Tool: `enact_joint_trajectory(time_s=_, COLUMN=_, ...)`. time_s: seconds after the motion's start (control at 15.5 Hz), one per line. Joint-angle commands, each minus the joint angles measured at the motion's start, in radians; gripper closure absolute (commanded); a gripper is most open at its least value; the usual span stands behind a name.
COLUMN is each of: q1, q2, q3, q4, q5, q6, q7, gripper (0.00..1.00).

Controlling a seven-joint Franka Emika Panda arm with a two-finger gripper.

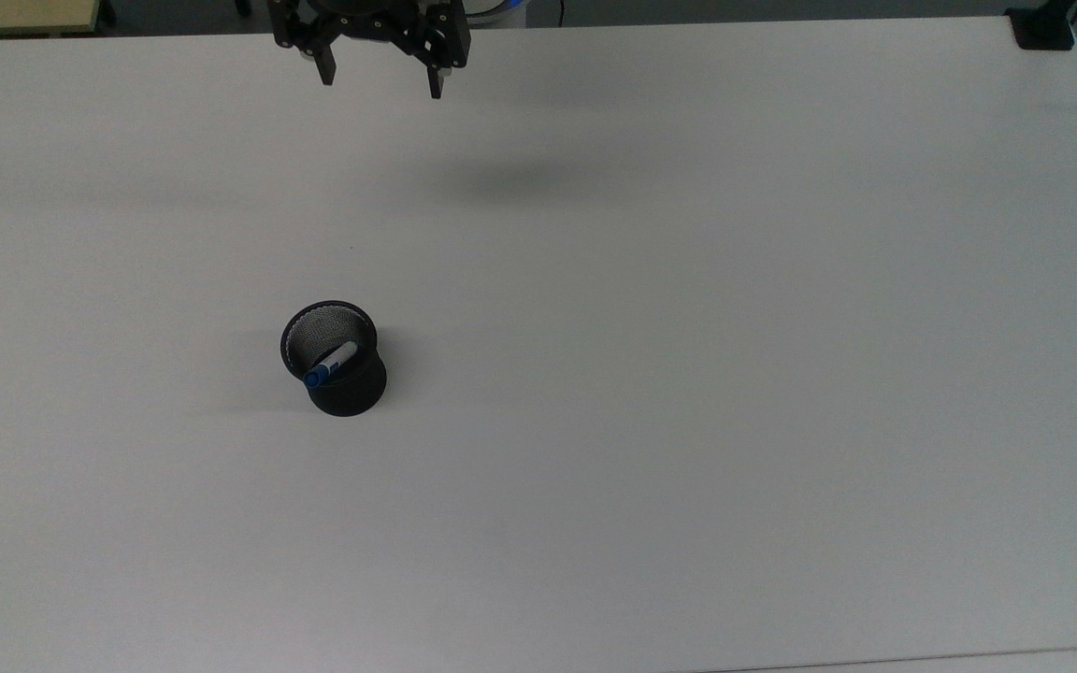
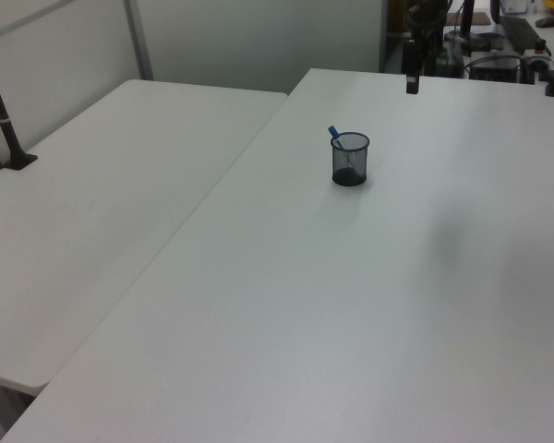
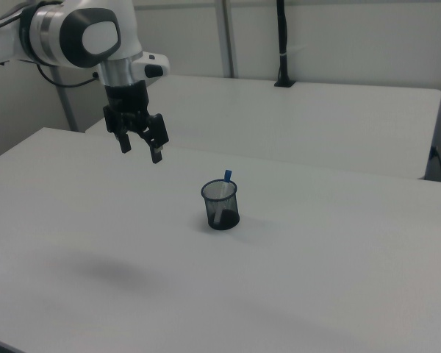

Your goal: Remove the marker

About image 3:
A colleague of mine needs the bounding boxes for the black cable with blue plug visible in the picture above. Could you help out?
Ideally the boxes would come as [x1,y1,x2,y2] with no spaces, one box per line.
[429,145,441,182]

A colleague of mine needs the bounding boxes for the white marker with blue cap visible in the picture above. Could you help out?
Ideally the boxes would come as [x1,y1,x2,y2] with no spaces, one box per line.
[212,169,234,226]

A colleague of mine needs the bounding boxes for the grey partition frame post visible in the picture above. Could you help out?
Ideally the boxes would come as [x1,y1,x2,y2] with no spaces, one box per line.
[53,65,79,132]
[215,0,240,79]

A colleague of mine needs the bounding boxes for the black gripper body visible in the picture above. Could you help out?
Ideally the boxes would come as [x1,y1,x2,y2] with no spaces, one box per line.
[102,81,159,135]

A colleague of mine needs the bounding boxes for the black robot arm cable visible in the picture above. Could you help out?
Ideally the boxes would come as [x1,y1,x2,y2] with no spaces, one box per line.
[0,10,101,88]

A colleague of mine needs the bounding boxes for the black mesh pen cup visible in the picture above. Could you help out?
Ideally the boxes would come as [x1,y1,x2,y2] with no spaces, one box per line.
[200,178,241,232]

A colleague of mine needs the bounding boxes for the white rectangular table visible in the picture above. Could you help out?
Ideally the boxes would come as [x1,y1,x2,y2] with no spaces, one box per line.
[85,74,441,180]

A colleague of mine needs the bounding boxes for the black pole with clamp base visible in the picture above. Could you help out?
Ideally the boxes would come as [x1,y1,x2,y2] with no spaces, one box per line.
[273,0,297,88]

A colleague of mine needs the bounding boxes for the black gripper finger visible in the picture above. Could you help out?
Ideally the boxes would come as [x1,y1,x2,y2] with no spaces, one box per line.
[139,113,171,165]
[118,131,133,154]

